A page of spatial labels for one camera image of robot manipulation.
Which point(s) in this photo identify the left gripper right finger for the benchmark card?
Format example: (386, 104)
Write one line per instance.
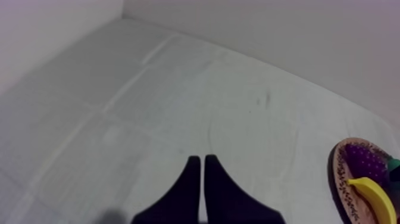
(228, 200)

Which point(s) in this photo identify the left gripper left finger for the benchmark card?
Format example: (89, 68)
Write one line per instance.
(179, 200)

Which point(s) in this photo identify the round wooden board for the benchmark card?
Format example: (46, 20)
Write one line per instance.
(343, 194)

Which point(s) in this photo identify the green toy pear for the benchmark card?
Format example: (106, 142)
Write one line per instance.
(395, 164)

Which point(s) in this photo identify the purple toy grapes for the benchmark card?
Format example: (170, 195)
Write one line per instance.
(365, 164)

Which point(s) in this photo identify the yellow toy banana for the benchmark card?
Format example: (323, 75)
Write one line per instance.
(378, 195)

